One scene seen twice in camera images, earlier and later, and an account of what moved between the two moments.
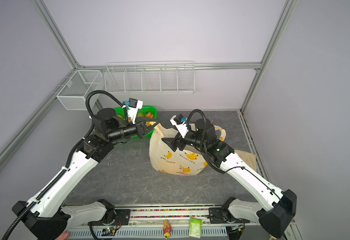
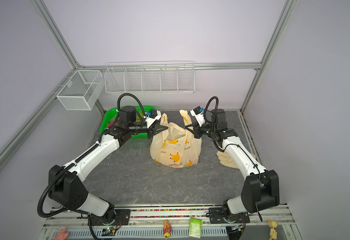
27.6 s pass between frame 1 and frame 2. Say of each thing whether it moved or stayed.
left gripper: moved
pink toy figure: stayed
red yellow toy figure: stayed
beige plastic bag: moved
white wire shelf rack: stayed
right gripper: moved
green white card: stayed
